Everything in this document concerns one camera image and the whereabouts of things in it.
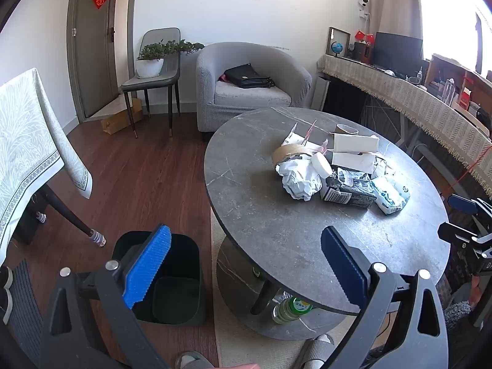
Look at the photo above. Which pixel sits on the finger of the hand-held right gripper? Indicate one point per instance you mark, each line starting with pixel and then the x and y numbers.
pixel 455 230
pixel 463 203

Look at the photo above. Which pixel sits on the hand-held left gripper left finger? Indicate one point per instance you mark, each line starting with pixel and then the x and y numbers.
pixel 148 265

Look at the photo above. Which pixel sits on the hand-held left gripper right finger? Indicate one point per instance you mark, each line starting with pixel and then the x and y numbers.
pixel 342 269

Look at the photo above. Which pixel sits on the black trash bin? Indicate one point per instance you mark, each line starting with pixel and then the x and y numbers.
pixel 184 257

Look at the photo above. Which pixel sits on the green plastic bottle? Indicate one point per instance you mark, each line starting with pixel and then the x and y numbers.
pixel 288 309

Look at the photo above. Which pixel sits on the white blue tissue packet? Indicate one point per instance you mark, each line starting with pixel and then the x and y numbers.
pixel 390 196

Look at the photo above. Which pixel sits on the black snack packet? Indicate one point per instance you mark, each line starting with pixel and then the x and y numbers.
pixel 346 195

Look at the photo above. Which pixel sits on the grey slipper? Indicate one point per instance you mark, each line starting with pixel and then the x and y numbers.
pixel 192 360
pixel 315 351

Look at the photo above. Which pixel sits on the dark table leg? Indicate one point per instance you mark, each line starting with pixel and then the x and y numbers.
pixel 69 211

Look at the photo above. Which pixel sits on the crumpled white paper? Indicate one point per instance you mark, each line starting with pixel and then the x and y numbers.
pixel 299 180

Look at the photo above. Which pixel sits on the round grey stone table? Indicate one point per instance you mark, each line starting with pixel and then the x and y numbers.
pixel 261 207

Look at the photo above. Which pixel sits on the white tape roll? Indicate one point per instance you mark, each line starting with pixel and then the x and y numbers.
pixel 321 165

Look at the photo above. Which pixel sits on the wooden desk shelf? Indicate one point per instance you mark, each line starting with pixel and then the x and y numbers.
pixel 461 80

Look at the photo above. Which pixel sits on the beige fringed desk cloth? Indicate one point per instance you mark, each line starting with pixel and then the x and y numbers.
pixel 403 96

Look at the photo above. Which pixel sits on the white printed cardboard box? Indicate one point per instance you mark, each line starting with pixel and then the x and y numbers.
pixel 355 143

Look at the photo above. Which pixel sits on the large brown tape roll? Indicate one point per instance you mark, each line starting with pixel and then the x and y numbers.
pixel 283 152

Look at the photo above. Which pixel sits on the grey ribbed mat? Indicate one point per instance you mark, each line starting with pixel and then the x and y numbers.
pixel 25 311

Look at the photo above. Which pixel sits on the small brown cardboard tape core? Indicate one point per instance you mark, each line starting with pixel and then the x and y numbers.
pixel 346 130

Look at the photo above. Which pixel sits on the torn white plastic packaging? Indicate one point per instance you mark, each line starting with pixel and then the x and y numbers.
pixel 293 136

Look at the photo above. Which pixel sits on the red white card packaging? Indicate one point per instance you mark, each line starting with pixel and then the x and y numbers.
pixel 312 130

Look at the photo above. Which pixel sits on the black monitor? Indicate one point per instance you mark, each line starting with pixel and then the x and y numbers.
pixel 398 50

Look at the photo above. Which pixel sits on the white board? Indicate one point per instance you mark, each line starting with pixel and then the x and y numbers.
pixel 319 94

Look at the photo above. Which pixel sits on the brown wooden box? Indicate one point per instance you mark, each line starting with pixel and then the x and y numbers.
pixel 363 52

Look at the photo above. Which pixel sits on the grey dining chair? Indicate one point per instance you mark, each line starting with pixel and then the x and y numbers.
pixel 153 80

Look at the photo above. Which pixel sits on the small red flags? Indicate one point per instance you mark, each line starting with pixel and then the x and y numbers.
pixel 363 37

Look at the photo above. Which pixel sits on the potted plant white pot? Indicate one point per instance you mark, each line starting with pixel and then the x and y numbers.
pixel 150 67

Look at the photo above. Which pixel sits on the small blue globe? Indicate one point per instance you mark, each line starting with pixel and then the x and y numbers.
pixel 336 47

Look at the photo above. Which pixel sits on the red patterned cloth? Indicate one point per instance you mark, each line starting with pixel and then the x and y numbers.
pixel 223 77

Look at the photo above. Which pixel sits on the grey door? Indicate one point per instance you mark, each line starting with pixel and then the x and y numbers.
pixel 92 65

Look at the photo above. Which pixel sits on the grey armchair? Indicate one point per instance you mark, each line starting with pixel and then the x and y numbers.
pixel 230 69

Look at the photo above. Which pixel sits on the black handbag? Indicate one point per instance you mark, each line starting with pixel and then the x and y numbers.
pixel 246 75

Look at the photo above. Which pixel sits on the beige curtain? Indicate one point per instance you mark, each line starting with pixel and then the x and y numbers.
pixel 392 0

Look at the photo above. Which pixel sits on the wooden picture frame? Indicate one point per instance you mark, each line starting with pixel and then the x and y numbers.
pixel 338 34

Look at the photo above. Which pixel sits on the white security camera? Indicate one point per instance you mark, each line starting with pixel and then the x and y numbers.
pixel 364 2

